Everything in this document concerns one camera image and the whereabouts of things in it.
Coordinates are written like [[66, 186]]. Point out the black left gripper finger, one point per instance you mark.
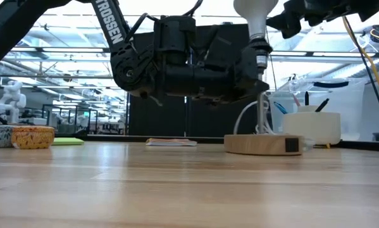
[[247, 73]]

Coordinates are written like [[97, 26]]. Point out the white globe lightbulb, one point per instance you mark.
[[255, 16]]

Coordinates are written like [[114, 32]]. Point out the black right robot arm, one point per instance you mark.
[[360, 8]]

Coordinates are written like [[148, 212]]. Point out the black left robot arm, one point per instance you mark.
[[113, 31]]

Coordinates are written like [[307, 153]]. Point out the black partition panel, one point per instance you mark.
[[157, 117], [214, 120]]

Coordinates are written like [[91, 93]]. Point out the blue pen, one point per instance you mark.
[[281, 108]]

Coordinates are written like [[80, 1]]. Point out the pink pencil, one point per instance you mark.
[[296, 99]]

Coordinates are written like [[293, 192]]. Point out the pink spiral notebook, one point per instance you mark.
[[171, 142]]

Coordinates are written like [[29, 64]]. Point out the short black marker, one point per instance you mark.
[[306, 98]]

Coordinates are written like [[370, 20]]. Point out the slim black pen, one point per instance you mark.
[[322, 105]]

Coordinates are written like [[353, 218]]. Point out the white round pen holder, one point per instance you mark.
[[311, 128]]

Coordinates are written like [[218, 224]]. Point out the clear plastic storage bin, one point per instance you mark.
[[350, 104]]

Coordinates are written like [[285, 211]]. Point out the green sticky note pad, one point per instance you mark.
[[67, 141]]

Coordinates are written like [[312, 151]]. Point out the white humanoid robot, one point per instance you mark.
[[12, 101]]

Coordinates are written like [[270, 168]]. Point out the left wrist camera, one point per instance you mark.
[[173, 38]]

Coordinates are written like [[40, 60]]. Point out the black workstation frame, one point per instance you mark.
[[76, 120]]

